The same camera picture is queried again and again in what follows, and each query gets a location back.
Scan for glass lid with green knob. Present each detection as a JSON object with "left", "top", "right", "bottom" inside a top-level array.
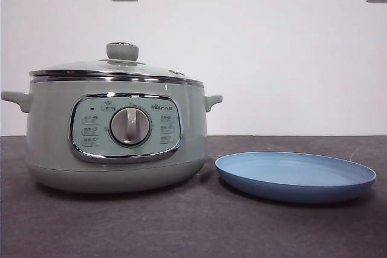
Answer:
[{"left": 29, "top": 41, "right": 204, "bottom": 85}]

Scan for blue round plate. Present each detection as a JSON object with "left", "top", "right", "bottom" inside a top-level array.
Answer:
[{"left": 215, "top": 151, "right": 377, "bottom": 205}]

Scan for green electric steamer pot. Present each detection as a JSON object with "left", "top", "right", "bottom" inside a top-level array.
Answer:
[{"left": 1, "top": 77, "right": 224, "bottom": 195}]

